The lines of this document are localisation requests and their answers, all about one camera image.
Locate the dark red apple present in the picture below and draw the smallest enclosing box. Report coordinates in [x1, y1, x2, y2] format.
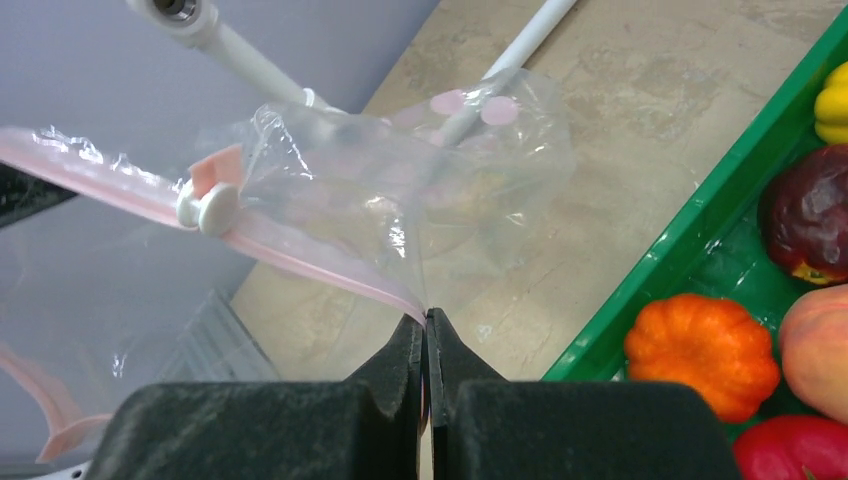
[758, 144, 847, 287]

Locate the yellow bell pepper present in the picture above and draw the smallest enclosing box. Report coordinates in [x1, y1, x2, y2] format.
[814, 62, 847, 145]

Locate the peach fruit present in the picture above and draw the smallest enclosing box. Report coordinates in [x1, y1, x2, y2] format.
[778, 285, 847, 424]

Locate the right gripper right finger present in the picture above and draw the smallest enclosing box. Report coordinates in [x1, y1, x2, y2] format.
[426, 308, 740, 479]

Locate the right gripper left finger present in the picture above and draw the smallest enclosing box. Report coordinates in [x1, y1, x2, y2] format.
[87, 317, 424, 480]

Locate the white PVC pipe frame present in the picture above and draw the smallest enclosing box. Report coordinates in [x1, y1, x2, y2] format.
[127, 0, 575, 145]

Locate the red tomato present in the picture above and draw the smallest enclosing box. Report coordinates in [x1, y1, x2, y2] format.
[733, 415, 847, 480]

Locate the clear zip top bag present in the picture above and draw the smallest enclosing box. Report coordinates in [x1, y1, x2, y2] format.
[1, 69, 575, 468]

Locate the green plastic tray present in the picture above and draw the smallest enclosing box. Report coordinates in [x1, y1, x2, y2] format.
[546, 12, 847, 437]

